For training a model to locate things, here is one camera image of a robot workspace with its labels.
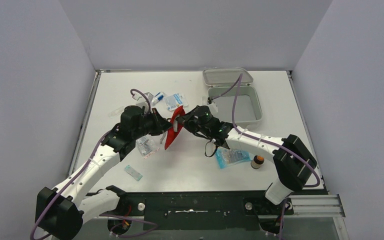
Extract clear plastic tube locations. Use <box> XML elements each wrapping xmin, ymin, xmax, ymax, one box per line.
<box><xmin>108</xmin><ymin>106</ymin><xmax>124</xmax><ymax>118</ymax></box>

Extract brown bottle orange cap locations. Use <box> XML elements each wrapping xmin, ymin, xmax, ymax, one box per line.
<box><xmin>250</xmin><ymin>155</ymin><xmax>265</xmax><ymax>170</ymax></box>

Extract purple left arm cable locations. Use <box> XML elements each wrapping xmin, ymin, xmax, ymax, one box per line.
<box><xmin>29</xmin><ymin>88</ymin><xmax>151</xmax><ymax>240</ymax></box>

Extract black handled scissors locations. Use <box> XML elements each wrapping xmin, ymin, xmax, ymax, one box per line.
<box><xmin>159</xmin><ymin>132</ymin><xmax>167</xmax><ymax>144</ymax></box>

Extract blue mask packet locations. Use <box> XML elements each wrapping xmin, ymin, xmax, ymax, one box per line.
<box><xmin>214</xmin><ymin>148</ymin><xmax>251</xmax><ymax>169</ymax></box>

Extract clear bag of wipes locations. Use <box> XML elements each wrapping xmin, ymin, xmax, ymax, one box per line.
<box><xmin>135</xmin><ymin>135</ymin><xmax>160</xmax><ymax>159</ymax></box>

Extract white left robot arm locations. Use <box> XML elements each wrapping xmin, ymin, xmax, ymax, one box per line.
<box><xmin>30</xmin><ymin>105</ymin><xmax>173</xmax><ymax>240</ymax></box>

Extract red first aid pouch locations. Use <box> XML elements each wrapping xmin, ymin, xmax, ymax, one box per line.
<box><xmin>164</xmin><ymin>106</ymin><xmax>186</xmax><ymax>150</ymax></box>

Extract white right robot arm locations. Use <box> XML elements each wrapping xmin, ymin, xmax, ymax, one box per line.
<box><xmin>173</xmin><ymin>105</ymin><xmax>321</xmax><ymax>215</ymax></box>

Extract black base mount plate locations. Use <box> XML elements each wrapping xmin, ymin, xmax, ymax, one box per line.
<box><xmin>110</xmin><ymin>190</ymin><xmax>282</xmax><ymax>231</ymax></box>

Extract grey open storage box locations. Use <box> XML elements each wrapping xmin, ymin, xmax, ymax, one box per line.
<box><xmin>202</xmin><ymin>68</ymin><xmax>263</xmax><ymax>130</ymax></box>

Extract green bandage packet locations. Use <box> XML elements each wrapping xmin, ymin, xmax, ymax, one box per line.
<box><xmin>124</xmin><ymin>165</ymin><xmax>143</xmax><ymax>182</ymax></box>

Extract small white blue tube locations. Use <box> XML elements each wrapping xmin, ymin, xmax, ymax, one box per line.
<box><xmin>151</xmin><ymin>91</ymin><xmax>166</xmax><ymax>106</ymax></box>

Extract white blue label packet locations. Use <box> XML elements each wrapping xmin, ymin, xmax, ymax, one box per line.
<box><xmin>162</xmin><ymin>93</ymin><xmax>189</xmax><ymax>112</ymax></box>

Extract aluminium frame rail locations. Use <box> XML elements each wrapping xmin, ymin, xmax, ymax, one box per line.
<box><xmin>285</xmin><ymin>194</ymin><xmax>346</xmax><ymax>218</ymax></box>

